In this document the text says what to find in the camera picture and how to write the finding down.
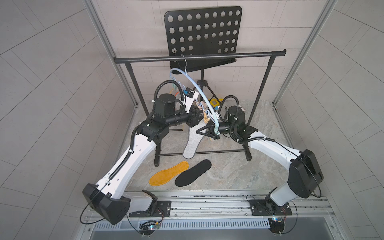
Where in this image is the white black insole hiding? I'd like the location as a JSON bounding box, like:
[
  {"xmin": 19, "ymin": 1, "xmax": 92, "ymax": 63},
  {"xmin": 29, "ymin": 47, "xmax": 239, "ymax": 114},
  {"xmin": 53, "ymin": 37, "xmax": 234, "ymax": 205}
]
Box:
[{"xmin": 175, "ymin": 159, "xmax": 212, "ymax": 187}]

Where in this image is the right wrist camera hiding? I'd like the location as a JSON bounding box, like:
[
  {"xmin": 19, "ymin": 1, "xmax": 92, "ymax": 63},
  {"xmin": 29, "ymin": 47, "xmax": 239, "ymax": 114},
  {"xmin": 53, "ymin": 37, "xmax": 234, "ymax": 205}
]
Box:
[{"xmin": 217, "ymin": 106, "xmax": 228, "ymax": 122}]

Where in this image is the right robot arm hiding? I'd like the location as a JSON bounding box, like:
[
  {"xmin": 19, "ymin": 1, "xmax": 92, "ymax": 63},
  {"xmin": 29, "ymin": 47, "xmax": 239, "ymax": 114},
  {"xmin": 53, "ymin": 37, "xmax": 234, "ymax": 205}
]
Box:
[{"xmin": 203, "ymin": 95, "xmax": 324, "ymax": 213}]

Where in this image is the yellow clothes peg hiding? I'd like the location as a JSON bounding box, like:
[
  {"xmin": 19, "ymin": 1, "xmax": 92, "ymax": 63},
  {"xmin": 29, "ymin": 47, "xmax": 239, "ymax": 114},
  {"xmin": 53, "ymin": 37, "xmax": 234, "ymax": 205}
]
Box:
[{"xmin": 204, "ymin": 110, "xmax": 211, "ymax": 124}]

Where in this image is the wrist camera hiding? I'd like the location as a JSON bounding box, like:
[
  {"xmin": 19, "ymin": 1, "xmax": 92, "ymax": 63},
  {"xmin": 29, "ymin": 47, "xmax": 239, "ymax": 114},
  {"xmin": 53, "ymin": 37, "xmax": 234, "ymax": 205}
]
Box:
[
  {"xmin": 217, "ymin": 106, "xmax": 228, "ymax": 122},
  {"xmin": 184, "ymin": 88, "xmax": 199, "ymax": 113}
]

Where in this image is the black clothes rack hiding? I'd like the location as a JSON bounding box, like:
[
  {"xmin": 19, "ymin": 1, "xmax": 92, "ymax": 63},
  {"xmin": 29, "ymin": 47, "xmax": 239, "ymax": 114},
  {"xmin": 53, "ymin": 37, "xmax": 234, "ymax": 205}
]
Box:
[{"xmin": 114, "ymin": 50, "xmax": 287, "ymax": 167}]

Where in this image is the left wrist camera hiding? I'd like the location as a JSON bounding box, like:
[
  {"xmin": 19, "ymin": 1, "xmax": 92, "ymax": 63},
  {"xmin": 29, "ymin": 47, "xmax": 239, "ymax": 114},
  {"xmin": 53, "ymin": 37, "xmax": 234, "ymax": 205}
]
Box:
[{"xmin": 184, "ymin": 88, "xmax": 199, "ymax": 113}]

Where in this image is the yellow insole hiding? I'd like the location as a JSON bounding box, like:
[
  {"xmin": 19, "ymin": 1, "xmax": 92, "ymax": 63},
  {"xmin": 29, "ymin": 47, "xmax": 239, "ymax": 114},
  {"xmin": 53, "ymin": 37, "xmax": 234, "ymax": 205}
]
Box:
[{"xmin": 149, "ymin": 161, "xmax": 189, "ymax": 187}]

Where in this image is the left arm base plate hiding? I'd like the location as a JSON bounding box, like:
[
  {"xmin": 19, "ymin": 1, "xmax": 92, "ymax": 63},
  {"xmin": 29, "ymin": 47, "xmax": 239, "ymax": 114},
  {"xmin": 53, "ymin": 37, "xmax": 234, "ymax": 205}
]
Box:
[{"xmin": 129, "ymin": 201, "xmax": 172, "ymax": 218}]

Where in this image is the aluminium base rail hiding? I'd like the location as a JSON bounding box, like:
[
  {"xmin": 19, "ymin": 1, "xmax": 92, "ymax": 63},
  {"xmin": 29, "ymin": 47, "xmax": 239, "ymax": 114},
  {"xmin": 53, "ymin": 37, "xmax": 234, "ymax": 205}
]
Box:
[{"xmin": 80, "ymin": 191, "xmax": 341, "ymax": 235}]

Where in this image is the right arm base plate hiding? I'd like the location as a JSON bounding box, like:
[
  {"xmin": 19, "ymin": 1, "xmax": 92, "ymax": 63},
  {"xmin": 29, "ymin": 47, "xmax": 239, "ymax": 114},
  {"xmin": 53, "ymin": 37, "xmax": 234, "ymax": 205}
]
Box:
[{"xmin": 248, "ymin": 199, "xmax": 293, "ymax": 217}]

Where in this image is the black music stand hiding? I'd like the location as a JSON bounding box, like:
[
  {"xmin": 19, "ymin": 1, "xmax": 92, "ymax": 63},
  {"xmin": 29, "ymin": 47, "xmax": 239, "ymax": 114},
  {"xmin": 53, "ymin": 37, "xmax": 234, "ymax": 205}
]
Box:
[{"xmin": 163, "ymin": 5, "xmax": 243, "ymax": 106}]

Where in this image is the circuit board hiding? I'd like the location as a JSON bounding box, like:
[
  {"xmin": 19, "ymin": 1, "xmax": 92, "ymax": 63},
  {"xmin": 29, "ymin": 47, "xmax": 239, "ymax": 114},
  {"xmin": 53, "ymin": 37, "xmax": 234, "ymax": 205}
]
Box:
[
  {"xmin": 268, "ymin": 218, "xmax": 285, "ymax": 235},
  {"xmin": 139, "ymin": 221, "xmax": 161, "ymax": 236}
]

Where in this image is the right circuit board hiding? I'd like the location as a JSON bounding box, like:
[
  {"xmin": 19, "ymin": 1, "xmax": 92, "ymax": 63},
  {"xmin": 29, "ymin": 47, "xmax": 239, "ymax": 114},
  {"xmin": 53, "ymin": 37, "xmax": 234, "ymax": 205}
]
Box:
[{"xmin": 268, "ymin": 218, "xmax": 285, "ymax": 235}]

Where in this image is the light blue clip hanger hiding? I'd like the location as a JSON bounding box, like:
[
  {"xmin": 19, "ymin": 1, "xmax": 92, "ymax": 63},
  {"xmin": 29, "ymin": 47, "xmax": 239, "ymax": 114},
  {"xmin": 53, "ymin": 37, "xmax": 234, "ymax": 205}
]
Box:
[{"xmin": 170, "ymin": 54, "xmax": 219, "ymax": 127}]

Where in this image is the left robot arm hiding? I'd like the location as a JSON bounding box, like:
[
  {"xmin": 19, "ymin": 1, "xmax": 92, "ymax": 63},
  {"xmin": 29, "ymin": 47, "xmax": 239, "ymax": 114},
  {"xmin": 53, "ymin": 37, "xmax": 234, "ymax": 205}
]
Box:
[{"xmin": 83, "ymin": 80, "xmax": 204, "ymax": 225}]

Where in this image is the left circuit board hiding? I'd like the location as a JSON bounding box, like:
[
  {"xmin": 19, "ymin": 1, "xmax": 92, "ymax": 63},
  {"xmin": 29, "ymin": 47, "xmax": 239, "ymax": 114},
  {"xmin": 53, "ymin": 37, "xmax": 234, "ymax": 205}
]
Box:
[{"xmin": 139, "ymin": 221, "xmax": 161, "ymax": 236}]

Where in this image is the grey dark-edged insole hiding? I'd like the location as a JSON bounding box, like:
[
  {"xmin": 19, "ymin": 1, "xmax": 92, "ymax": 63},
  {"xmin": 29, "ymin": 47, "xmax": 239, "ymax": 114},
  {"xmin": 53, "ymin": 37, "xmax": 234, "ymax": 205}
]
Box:
[{"xmin": 183, "ymin": 122, "xmax": 206, "ymax": 159}]

